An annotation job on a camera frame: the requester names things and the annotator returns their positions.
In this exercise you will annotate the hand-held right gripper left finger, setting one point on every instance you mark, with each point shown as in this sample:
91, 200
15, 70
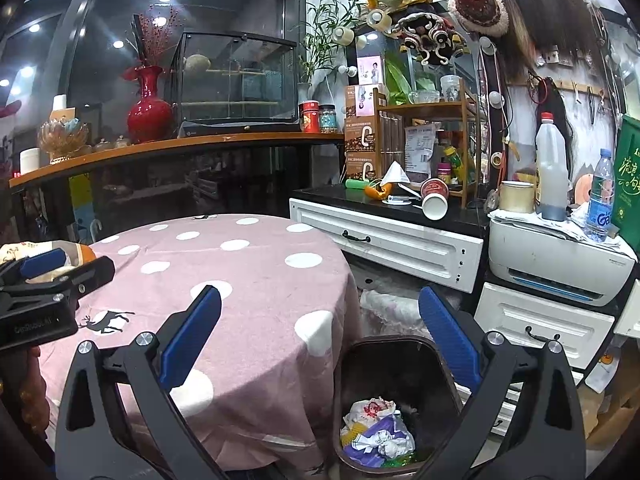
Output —
192, 335

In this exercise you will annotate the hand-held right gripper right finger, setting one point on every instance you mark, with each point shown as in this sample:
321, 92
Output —
450, 335

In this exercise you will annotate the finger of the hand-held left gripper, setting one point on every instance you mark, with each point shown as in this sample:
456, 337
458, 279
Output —
45, 262
95, 271

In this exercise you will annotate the dark brown waste bin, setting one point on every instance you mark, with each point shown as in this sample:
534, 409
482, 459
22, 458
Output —
400, 365

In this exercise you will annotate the white plastic bag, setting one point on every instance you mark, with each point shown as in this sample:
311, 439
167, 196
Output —
372, 410

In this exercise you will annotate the green plastic bottle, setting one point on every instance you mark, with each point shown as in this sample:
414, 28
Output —
400, 461

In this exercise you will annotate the purple plastic packet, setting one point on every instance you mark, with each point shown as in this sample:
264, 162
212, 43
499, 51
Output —
360, 452

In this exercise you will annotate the person's left hand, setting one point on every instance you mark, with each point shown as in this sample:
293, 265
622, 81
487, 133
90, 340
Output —
37, 390

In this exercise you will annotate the beige orange snack bag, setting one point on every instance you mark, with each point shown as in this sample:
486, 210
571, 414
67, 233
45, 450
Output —
45, 246

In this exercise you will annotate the lace covered stool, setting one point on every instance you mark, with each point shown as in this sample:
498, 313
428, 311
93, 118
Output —
395, 310

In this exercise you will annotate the pink polka dot tablecloth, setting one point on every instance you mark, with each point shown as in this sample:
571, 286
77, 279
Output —
250, 310

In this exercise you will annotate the white paper roll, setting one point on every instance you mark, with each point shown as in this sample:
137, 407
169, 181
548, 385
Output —
60, 101
30, 160

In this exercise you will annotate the white printer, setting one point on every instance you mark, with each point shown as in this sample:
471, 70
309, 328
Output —
540, 255

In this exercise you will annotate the golden lotus bowl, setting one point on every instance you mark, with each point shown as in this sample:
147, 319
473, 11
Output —
62, 140

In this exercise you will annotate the small glass lidded jar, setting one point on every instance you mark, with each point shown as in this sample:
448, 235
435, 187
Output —
103, 145
122, 142

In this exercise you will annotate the white paper cup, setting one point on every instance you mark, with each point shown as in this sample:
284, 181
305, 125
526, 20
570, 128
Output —
435, 208

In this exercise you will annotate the red paper cup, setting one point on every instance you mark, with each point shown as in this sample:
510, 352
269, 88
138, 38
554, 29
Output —
434, 187

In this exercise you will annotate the tan cardboard box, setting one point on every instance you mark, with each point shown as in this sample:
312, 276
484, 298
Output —
67, 115

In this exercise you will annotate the wooden counter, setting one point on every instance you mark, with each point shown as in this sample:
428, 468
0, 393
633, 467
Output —
175, 144

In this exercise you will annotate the white card orange print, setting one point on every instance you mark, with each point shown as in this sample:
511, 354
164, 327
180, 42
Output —
602, 370

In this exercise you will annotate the orange plastic toy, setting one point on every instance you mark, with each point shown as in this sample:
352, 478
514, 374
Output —
379, 192

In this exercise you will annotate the red ceramic vase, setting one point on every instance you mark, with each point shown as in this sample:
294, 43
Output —
150, 115

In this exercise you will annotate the white face mask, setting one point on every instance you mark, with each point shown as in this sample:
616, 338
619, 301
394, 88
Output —
396, 173

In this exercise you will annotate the yellow green bottle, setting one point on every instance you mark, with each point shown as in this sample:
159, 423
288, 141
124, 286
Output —
453, 162

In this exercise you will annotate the green roll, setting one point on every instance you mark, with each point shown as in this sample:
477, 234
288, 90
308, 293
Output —
359, 184

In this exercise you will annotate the white label package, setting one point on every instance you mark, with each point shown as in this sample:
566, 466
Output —
420, 150

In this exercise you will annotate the large clear bottle red cap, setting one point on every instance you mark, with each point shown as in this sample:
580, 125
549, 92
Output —
552, 175

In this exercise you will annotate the water bottle blue label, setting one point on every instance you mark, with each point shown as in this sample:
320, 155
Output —
600, 210

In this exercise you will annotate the bamboo shelf rack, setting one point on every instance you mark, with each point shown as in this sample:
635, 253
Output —
425, 108

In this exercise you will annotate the green paper bag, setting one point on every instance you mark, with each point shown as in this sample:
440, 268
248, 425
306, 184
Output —
629, 185

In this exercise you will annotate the glass display case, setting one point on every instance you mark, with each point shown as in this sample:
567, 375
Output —
235, 80

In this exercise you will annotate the glass bowl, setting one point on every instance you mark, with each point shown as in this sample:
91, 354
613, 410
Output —
424, 97

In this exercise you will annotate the clear plastic cup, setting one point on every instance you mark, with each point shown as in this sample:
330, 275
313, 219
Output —
450, 89

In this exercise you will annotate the brown box white picture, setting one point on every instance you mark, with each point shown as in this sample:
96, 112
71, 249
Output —
365, 102

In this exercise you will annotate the glass jar blue pattern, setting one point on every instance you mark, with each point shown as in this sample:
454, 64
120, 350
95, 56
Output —
327, 119

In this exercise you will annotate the red berry branches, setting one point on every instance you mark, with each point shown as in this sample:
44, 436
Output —
155, 30

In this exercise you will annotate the hanging black hair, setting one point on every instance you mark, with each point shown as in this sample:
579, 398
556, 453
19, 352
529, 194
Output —
555, 105

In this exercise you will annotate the small white plant vase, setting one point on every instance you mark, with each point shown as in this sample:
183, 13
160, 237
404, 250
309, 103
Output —
305, 92

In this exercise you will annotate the pink picture card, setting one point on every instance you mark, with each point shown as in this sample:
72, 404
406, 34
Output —
370, 70

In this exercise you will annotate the lion dance head ornament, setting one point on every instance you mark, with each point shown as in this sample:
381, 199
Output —
430, 35

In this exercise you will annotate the green bamboo plant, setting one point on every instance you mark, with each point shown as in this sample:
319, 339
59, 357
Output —
320, 35

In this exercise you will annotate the red knit hat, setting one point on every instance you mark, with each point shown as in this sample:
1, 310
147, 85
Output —
477, 5

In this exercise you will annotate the hanging brown hair bundle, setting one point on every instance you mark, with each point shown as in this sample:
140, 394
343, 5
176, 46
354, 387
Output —
540, 10

